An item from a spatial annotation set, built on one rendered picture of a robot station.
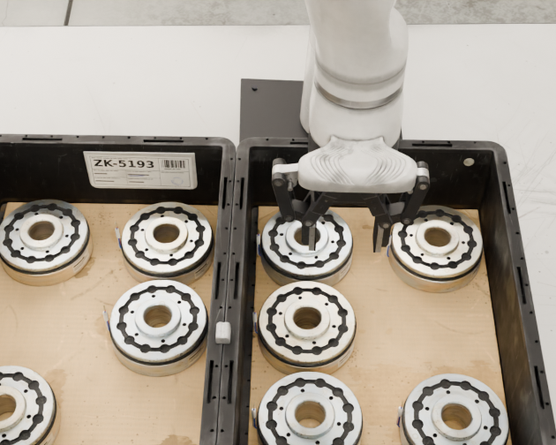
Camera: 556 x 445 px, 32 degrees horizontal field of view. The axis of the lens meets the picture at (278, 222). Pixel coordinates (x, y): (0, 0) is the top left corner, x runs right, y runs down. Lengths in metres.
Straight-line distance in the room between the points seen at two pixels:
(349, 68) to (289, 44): 0.86
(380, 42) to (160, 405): 0.48
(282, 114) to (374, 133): 0.58
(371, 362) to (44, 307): 0.36
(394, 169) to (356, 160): 0.03
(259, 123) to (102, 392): 0.47
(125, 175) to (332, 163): 0.44
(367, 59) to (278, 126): 0.62
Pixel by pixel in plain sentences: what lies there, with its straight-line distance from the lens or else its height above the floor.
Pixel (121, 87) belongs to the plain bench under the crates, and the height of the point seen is 0.70.
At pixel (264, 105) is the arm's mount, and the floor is 0.78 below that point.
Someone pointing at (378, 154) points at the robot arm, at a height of 1.17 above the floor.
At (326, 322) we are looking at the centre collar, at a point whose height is 0.87.
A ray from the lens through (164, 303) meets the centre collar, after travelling 1.03.
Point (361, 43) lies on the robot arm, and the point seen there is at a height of 1.27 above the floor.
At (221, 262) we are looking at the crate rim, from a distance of 0.98.
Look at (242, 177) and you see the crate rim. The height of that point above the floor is 0.93.
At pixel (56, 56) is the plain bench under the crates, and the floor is 0.70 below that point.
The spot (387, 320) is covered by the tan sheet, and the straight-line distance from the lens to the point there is 1.07.
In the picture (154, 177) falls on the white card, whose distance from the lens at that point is 1.13.
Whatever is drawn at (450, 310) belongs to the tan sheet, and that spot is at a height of 0.83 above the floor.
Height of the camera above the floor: 1.71
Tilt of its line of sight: 50 degrees down
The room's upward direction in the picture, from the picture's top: straight up
